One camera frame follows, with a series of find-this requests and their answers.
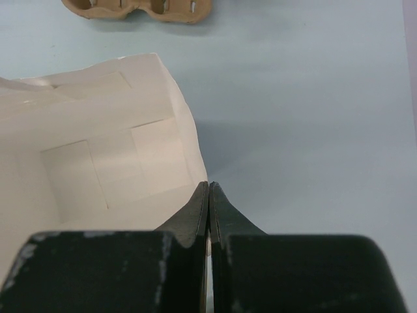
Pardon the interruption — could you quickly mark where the light blue paper bag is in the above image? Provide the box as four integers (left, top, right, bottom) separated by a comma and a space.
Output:
0, 52, 209, 234

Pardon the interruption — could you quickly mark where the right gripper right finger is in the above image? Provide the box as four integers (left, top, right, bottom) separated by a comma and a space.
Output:
208, 182, 407, 312

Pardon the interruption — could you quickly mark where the light blue table mat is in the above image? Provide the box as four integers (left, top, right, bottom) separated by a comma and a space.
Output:
1, 1, 416, 265

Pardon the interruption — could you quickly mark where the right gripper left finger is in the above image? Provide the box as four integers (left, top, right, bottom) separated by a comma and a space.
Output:
1, 182, 209, 312

